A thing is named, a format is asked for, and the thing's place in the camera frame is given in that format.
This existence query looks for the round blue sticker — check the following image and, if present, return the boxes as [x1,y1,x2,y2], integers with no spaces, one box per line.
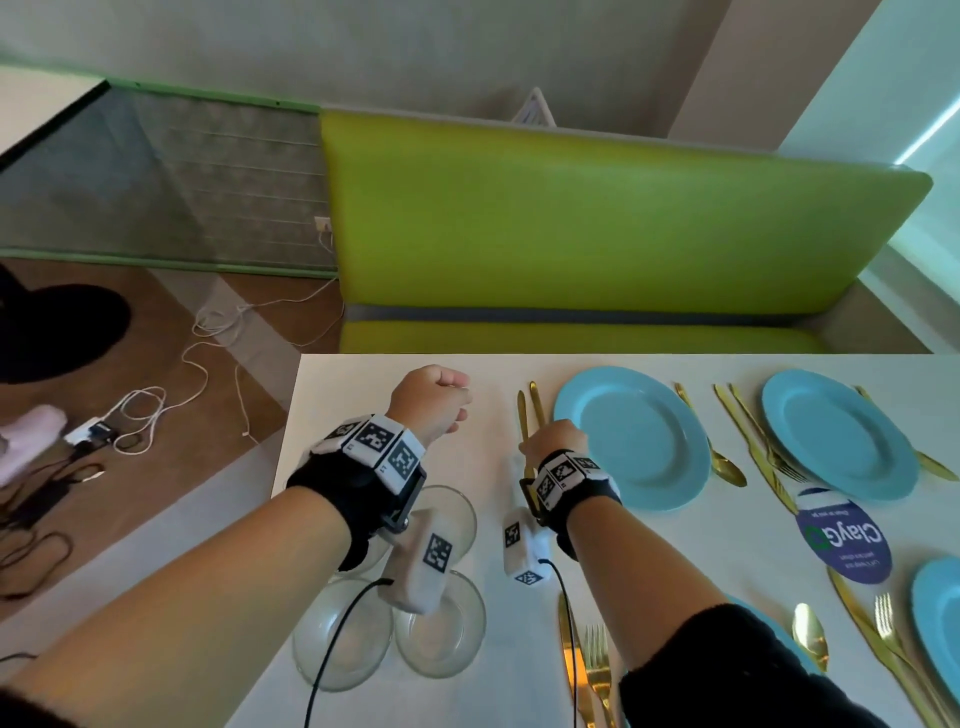
[795,487,894,586]

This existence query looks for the green padded bench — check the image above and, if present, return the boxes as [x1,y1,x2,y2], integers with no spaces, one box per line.
[320,108,934,355]

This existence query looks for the black round object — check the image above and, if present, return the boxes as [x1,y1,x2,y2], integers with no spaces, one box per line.
[0,262,134,386]

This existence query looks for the person's left forearm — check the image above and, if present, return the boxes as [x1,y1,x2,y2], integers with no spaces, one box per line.
[0,486,355,728]

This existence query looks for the person's left hand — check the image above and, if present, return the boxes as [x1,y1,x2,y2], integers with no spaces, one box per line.
[384,365,474,449]

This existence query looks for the white charging cable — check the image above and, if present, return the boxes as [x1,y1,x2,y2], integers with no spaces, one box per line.
[105,225,348,457]

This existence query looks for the black marker wristband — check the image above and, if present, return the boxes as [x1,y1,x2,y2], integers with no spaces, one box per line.
[523,449,624,562]
[285,412,429,573]

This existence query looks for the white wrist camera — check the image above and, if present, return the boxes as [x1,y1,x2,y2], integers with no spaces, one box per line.
[377,509,456,617]
[501,507,558,587]

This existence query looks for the person's right forearm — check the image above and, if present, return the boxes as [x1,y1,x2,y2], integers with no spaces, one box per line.
[561,495,730,671]

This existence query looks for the white fabric object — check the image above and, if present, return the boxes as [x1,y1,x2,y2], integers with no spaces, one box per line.
[0,404,70,489]

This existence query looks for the gold spoon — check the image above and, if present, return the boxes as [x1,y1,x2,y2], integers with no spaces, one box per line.
[792,603,831,674]
[672,382,748,489]
[854,385,960,483]

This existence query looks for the person's right hand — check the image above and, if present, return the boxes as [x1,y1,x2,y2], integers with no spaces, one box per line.
[519,419,594,463]

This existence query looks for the clear glass plate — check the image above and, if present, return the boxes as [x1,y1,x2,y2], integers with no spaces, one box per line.
[291,576,396,693]
[393,569,488,681]
[352,484,480,577]

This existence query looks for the white power adapter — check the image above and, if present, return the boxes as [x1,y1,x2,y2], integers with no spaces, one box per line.
[63,417,115,452]

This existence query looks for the green framed grey panel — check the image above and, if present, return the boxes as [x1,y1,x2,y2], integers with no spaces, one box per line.
[0,78,340,281]

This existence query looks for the black sleeve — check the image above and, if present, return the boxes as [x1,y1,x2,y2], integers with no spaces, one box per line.
[617,603,895,728]

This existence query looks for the black camera cable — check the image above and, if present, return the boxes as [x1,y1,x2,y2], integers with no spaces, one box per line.
[303,576,396,728]
[539,558,583,728]

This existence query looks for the black floor cables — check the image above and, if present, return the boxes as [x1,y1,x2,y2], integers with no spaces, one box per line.
[0,431,108,603]

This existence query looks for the white folded stand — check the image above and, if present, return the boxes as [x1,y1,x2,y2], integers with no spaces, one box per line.
[510,86,558,126]

